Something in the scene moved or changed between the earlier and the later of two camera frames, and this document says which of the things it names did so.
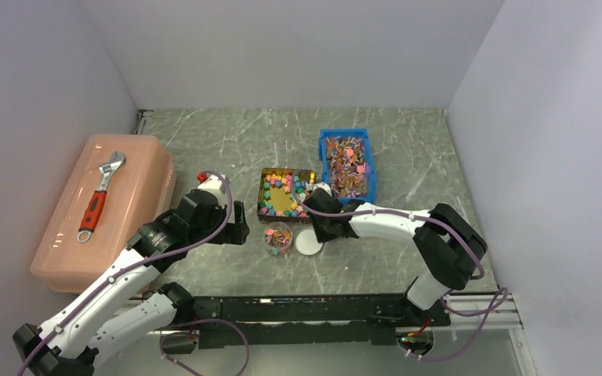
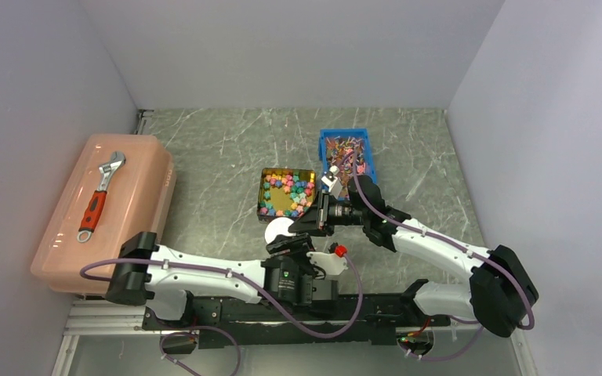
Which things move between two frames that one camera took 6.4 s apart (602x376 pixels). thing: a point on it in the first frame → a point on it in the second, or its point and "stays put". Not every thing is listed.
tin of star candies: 282,193 stays put
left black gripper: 233,233 → 299,246
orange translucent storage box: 123,183 stays put
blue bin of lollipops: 347,164 stays put
